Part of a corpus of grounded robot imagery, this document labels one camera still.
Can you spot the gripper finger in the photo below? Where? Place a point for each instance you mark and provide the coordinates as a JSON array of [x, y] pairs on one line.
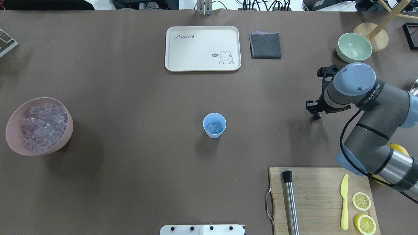
[[316, 115]]

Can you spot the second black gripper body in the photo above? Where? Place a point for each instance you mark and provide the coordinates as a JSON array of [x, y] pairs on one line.
[[320, 104]]

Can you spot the clear ice cube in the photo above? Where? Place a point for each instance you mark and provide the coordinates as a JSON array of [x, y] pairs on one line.
[[214, 128]]

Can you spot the second grey blue robot arm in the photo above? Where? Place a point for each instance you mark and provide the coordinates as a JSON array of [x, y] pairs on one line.
[[365, 152]]

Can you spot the light blue cup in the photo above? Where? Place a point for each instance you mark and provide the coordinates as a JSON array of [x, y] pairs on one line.
[[214, 117]]

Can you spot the pile of clear ice cubes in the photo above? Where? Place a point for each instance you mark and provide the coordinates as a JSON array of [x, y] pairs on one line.
[[44, 127]]

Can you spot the mint green bowl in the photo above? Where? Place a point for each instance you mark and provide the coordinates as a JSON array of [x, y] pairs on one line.
[[353, 47]]

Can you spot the wooden stand with round base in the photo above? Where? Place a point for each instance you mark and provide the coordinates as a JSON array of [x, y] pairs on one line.
[[376, 34]]

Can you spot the grey folded cloth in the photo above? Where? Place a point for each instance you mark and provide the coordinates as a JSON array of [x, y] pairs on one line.
[[265, 45]]

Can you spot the yellow plastic knife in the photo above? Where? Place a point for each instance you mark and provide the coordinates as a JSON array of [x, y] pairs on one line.
[[344, 221]]

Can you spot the yellow lemon outer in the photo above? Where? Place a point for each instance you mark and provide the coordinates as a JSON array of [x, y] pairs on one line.
[[399, 148]]

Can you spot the wooden cutting board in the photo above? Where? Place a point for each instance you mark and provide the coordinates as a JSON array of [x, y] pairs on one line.
[[318, 199]]

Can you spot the metal scoop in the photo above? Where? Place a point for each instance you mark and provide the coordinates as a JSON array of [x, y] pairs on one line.
[[414, 88]]

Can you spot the yellow lemon near board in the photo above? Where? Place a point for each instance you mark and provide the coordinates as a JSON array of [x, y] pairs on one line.
[[379, 180]]

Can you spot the lemon half lower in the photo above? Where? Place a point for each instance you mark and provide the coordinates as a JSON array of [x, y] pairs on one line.
[[361, 201]]

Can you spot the lemon half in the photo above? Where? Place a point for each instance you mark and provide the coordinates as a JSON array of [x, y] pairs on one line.
[[365, 224], [361, 201]]

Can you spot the steel muddler black tip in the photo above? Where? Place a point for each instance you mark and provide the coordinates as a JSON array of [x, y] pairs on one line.
[[291, 202]]

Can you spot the lemon half upper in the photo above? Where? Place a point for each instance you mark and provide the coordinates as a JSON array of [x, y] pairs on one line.
[[365, 224]]

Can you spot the cream rabbit tray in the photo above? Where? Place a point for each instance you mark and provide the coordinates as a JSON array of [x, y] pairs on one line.
[[202, 48]]

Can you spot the pink bowl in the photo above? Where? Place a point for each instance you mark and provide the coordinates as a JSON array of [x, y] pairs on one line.
[[14, 131]]

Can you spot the black frame on table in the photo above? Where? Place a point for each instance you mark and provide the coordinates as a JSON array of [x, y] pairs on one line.
[[411, 33]]

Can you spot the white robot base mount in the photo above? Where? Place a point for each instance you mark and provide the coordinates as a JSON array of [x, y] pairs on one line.
[[203, 229]]

